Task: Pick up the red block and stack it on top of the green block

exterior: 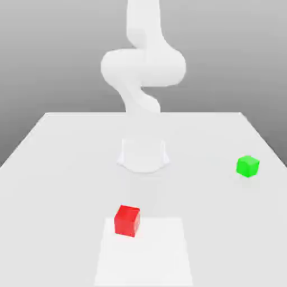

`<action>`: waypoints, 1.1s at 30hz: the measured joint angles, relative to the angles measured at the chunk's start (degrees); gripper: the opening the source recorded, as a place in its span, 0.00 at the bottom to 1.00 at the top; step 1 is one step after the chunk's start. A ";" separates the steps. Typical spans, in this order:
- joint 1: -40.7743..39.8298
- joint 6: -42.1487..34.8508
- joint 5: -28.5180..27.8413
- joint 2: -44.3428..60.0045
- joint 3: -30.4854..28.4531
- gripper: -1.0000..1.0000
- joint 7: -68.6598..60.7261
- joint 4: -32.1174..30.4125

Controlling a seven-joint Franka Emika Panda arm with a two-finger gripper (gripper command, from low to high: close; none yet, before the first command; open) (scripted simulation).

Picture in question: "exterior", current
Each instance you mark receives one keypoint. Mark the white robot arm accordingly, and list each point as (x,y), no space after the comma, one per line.
(143,67)

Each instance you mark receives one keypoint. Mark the small red cube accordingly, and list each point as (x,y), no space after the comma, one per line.
(126,221)

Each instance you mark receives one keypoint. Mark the small green cube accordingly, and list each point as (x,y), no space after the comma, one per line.
(247,166)

